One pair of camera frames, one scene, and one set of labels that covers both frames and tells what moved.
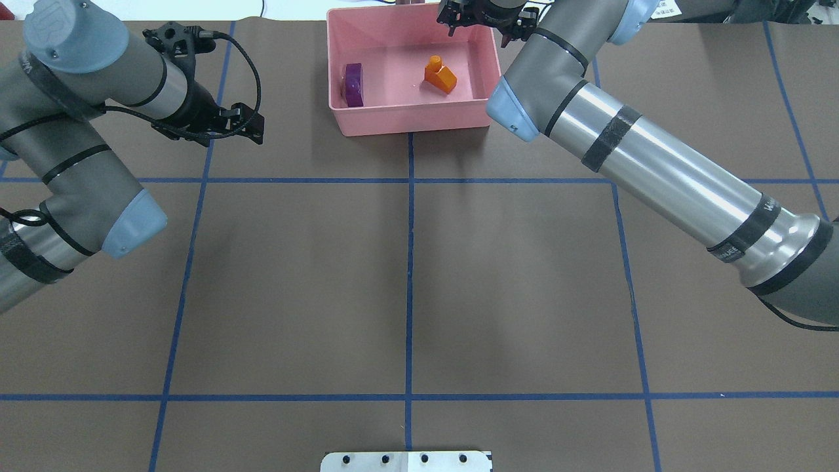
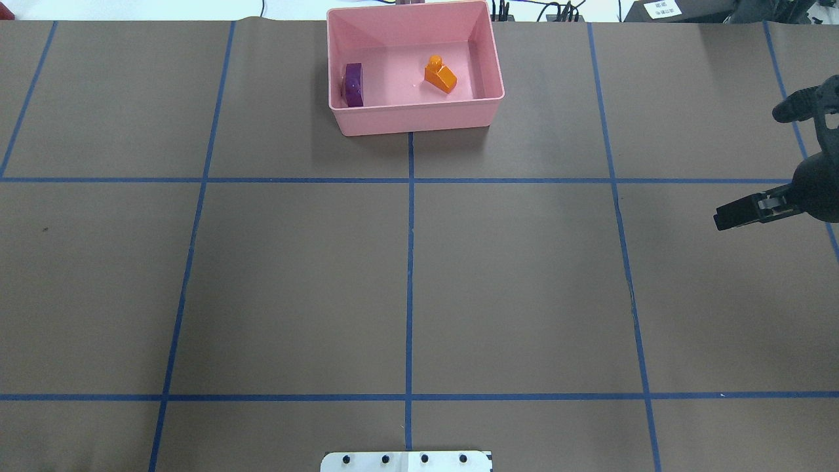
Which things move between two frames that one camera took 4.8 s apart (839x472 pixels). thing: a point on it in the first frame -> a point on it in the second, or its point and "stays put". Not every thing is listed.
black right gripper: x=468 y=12 -> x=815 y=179
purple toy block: x=354 y=91 stays put
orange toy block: x=440 y=75 stays put
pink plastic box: x=396 y=69 stays put
